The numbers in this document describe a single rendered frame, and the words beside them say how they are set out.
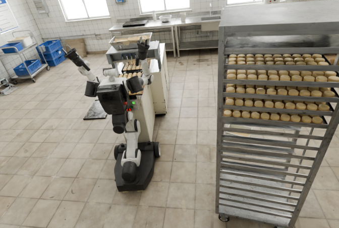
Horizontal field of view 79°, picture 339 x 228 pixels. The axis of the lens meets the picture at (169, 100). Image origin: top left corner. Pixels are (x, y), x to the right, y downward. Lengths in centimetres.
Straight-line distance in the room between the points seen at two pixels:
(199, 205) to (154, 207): 46
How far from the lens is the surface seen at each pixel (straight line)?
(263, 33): 114
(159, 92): 316
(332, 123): 143
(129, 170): 232
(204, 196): 246
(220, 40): 111
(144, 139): 283
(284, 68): 122
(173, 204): 243
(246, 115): 141
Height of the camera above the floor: 209
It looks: 33 degrees down
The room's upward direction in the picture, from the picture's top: 8 degrees counter-clockwise
